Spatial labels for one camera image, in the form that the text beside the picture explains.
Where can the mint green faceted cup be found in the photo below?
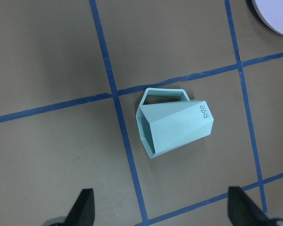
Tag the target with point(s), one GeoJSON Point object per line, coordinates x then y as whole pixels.
{"type": "Point", "coordinates": [167, 119]}

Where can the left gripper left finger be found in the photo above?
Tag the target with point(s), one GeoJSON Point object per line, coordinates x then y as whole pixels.
{"type": "Point", "coordinates": [81, 213]}

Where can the lavender plate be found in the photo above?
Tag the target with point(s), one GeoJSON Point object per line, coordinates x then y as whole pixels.
{"type": "Point", "coordinates": [271, 13]}

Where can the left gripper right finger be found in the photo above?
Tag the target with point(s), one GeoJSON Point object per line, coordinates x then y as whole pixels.
{"type": "Point", "coordinates": [243, 211]}

